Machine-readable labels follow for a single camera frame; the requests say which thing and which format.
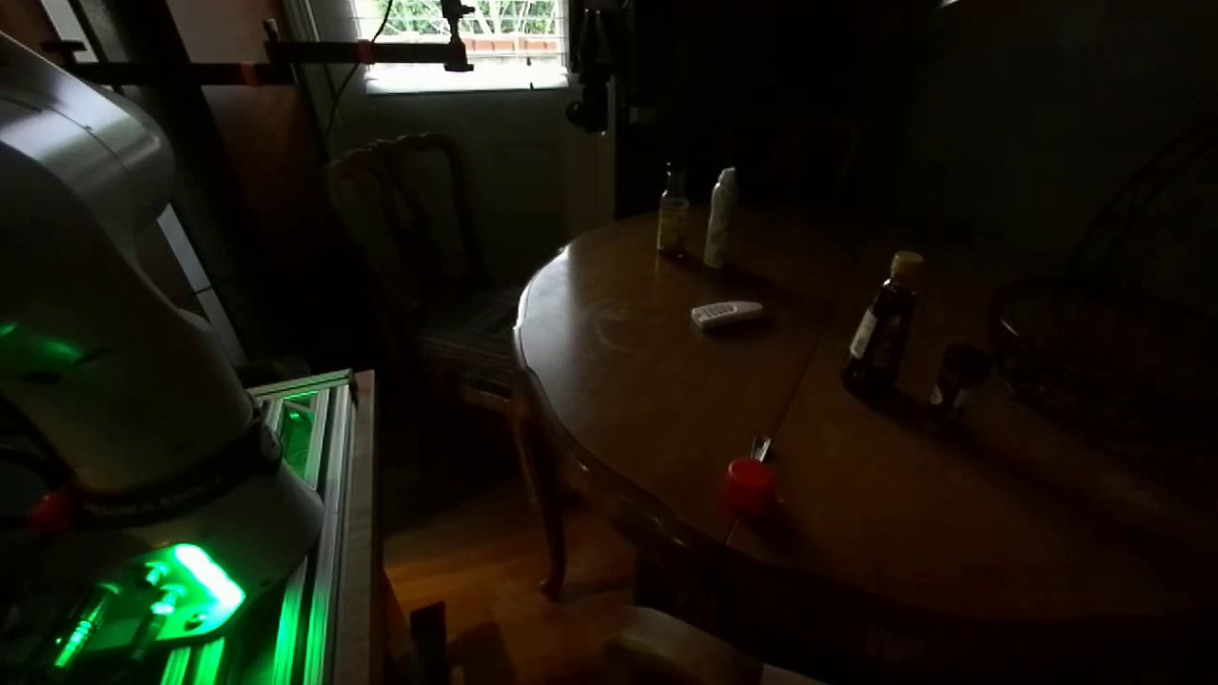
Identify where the dark wooden chair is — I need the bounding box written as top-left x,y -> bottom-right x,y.
328,133 -> 568,599

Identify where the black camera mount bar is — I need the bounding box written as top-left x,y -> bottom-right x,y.
45,0 -> 472,87

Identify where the small clear bottle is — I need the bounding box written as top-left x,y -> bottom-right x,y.
656,165 -> 687,255

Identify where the dark basket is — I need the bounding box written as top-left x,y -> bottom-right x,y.
987,279 -> 1218,440

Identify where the tall white bottle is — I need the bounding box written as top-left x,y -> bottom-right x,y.
701,167 -> 739,269

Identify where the small dark jar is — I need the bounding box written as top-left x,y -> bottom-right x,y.
930,344 -> 991,420

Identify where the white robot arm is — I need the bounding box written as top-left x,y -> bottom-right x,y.
0,37 -> 324,677

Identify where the round wooden table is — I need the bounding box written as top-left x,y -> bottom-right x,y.
516,205 -> 1218,685

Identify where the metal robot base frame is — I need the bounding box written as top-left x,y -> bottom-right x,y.
156,368 -> 384,685

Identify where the white remote control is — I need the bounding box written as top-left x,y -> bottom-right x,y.
687,302 -> 766,332

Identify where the bright window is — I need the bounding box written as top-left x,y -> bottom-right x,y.
349,0 -> 571,95

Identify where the dark bottle white cap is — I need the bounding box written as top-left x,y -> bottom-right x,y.
843,250 -> 923,401

